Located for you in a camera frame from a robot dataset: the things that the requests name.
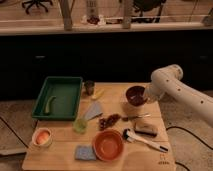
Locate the dark maroon bowl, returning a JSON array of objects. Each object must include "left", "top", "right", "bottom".
[{"left": 126, "top": 86, "right": 146, "bottom": 106}]

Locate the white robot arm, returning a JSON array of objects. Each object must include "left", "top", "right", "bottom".
[{"left": 143, "top": 64, "right": 213, "bottom": 127}]

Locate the green plastic tray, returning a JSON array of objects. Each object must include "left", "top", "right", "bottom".
[{"left": 32, "top": 76, "right": 82, "bottom": 121}]

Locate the yellow banana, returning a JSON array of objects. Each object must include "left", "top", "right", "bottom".
[{"left": 91, "top": 89, "right": 104, "bottom": 100}]

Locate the small metal cup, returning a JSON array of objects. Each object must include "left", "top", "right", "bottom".
[{"left": 84, "top": 80, "right": 95, "bottom": 95}]

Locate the bunch of dark grapes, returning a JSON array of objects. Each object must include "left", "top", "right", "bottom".
[{"left": 99, "top": 114, "right": 121, "bottom": 131}]

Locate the metal spoon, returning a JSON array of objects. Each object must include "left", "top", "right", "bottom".
[{"left": 121, "top": 113, "right": 151, "bottom": 122}]

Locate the small green cup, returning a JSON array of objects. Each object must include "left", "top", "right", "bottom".
[{"left": 73, "top": 118, "right": 87, "bottom": 134}]

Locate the tan black eraser block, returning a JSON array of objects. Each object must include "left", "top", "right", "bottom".
[{"left": 134, "top": 123, "right": 158, "bottom": 137}]

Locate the orange bowl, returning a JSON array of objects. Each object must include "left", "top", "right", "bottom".
[{"left": 92, "top": 129, "right": 124, "bottom": 162}]

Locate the green cucumber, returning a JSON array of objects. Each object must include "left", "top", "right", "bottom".
[{"left": 44, "top": 96, "right": 56, "bottom": 115}]

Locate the blue sponge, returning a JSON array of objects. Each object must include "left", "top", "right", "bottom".
[{"left": 75, "top": 146, "right": 96, "bottom": 161}]

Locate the small white orange cup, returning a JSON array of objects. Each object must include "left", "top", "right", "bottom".
[{"left": 32, "top": 128, "right": 52, "bottom": 147}]

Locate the black office chair right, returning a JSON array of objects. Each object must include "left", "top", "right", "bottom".
[{"left": 133, "top": 0, "right": 167, "bottom": 23}]

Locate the black office chair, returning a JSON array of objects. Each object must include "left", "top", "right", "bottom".
[
  {"left": 21, "top": 0, "right": 53, "bottom": 14},
  {"left": 133, "top": 0, "right": 167, "bottom": 23}
]

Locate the black cable on floor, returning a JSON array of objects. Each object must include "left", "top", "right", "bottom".
[{"left": 165, "top": 125, "right": 213, "bottom": 152}]

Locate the wooden post right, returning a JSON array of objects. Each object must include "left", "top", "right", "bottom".
[{"left": 122, "top": 0, "right": 133, "bottom": 29}]

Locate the wooden post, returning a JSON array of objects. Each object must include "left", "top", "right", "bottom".
[
  {"left": 59, "top": 0, "right": 72, "bottom": 31},
  {"left": 122, "top": 0, "right": 133, "bottom": 29}
]

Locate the wooden post left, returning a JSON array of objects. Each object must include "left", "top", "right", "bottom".
[{"left": 59, "top": 0, "right": 72, "bottom": 31}]

